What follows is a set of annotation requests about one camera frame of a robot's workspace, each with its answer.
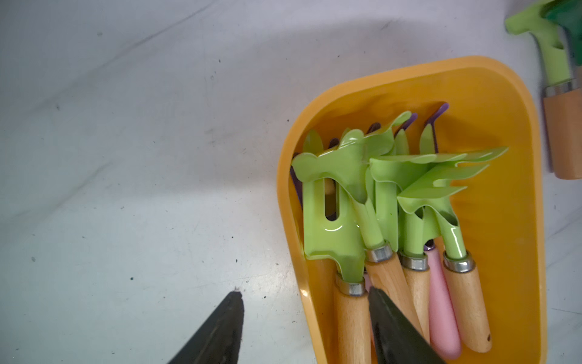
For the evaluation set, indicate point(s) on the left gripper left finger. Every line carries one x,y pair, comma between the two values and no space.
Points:
219,338

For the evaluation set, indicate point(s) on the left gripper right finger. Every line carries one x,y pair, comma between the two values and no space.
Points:
396,339

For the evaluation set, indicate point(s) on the light green fork wooden handle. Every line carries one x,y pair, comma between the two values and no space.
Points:
340,240

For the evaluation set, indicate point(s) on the light green leaf rake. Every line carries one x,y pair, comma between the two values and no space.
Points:
425,181

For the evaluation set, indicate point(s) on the yellow plastic storage box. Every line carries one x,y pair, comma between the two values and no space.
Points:
500,211

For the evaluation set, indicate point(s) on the dark green claw rake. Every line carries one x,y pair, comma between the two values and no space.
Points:
567,14

